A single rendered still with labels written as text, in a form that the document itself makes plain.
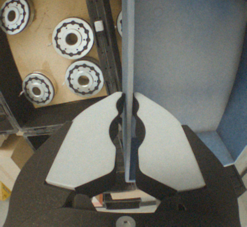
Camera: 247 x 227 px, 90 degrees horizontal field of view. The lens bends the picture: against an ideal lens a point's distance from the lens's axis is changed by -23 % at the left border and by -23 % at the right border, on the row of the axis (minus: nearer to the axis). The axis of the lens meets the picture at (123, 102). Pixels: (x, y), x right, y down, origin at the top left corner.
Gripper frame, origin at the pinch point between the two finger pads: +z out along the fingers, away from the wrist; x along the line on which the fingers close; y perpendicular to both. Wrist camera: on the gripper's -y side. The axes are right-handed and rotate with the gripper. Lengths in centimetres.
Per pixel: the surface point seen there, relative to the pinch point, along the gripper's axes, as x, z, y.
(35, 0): -23.4, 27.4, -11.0
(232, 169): 117, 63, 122
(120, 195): -1, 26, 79
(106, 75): -4.0, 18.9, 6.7
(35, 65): -25.4, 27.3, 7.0
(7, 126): -37.1, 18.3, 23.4
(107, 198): -15, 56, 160
